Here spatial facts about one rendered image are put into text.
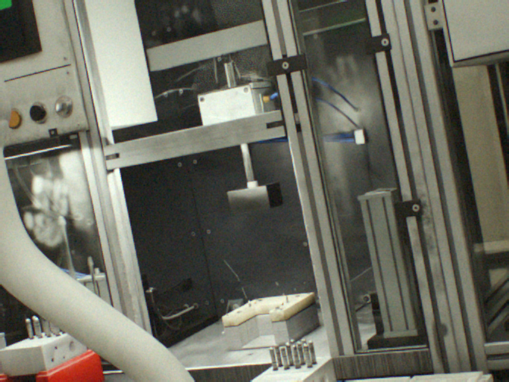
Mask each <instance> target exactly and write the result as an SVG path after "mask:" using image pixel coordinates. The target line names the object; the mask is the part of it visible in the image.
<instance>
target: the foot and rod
mask: <svg viewBox="0 0 509 382"><path fill-rule="evenodd" d="M240 149H241V153H242V161H243V165H244V170H245V177H247V183H248V187H244V188H240V189H235V190H232V191H229V192H227V195H228V200H229V204H230V212H231V214H241V213H247V212H252V211H261V210H267V209H271V208H273V207H276V206H278V205H281V204H283V200H282V195H281V190H280V186H279V182H277V183H268V184H264V185H258V182H257V177H256V173H255V166H254V162H253V158H252V152H251V145H250V143H247V144H242V145H240Z"/></svg>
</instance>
